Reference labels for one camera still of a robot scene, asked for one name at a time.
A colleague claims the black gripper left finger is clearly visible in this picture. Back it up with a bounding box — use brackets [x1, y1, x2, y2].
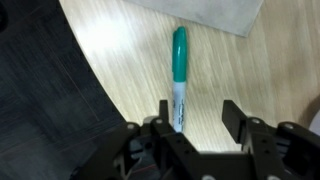
[71, 99, 202, 180]

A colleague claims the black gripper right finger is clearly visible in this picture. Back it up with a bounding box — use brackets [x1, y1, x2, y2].
[222, 99, 320, 180]

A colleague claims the green capped white marker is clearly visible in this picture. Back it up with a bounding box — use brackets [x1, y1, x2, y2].
[171, 26, 188, 134]

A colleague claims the brown paper napkin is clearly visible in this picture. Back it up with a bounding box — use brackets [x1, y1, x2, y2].
[123, 0, 264, 38]

